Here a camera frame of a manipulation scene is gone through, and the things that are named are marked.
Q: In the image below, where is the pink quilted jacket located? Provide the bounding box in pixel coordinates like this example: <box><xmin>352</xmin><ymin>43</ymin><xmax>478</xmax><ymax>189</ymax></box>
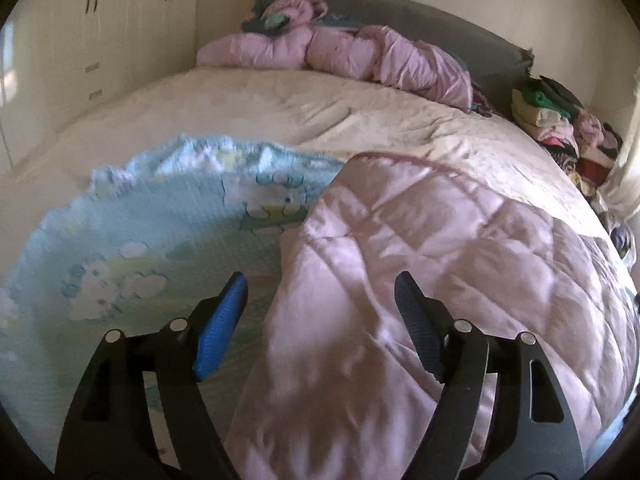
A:
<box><xmin>226</xmin><ymin>154</ymin><xmax>639</xmax><ymax>479</ymax></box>

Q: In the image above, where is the pile of folded clothes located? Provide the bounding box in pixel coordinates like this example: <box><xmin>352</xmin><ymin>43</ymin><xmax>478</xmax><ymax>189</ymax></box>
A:
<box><xmin>511</xmin><ymin>76</ymin><xmax>637</xmax><ymax>268</ymax></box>

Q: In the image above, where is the blue cartoon print blanket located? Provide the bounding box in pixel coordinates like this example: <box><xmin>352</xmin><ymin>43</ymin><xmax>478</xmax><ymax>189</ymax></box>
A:
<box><xmin>1</xmin><ymin>136</ymin><xmax>342</xmax><ymax>465</ymax></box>

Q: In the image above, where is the white window curtain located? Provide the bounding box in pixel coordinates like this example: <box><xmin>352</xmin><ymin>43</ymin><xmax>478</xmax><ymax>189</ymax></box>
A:
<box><xmin>600</xmin><ymin>70</ymin><xmax>640</xmax><ymax>219</ymax></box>

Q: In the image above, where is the grey upholstered headboard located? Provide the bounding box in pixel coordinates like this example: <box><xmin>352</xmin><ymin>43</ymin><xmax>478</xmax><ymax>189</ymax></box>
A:
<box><xmin>254</xmin><ymin>0</ymin><xmax>534</xmax><ymax>119</ymax></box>

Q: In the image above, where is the cream bed sheet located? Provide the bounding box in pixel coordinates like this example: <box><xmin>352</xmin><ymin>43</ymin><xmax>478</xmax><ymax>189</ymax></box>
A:
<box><xmin>1</xmin><ymin>70</ymin><xmax>604</xmax><ymax>269</ymax></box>

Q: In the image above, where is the cream wardrobe with drawers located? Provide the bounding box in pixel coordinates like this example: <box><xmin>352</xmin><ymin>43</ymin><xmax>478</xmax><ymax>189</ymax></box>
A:
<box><xmin>1</xmin><ymin>0</ymin><xmax>196</xmax><ymax>174</ymax></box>

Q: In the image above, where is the crumpled pink duvet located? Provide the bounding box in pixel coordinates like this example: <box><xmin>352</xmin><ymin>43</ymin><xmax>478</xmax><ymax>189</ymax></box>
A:
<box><xmin>196</xmin><ymin>25</ymin><xmax>473</xmax><ymax>113</ymax></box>

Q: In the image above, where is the dark patterned pillow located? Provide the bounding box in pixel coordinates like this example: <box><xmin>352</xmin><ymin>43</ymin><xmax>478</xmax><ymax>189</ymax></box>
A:
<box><xmin>241</xmin><ymin>0</ymin><xmax>364</xmax><ymax>36</ymax></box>

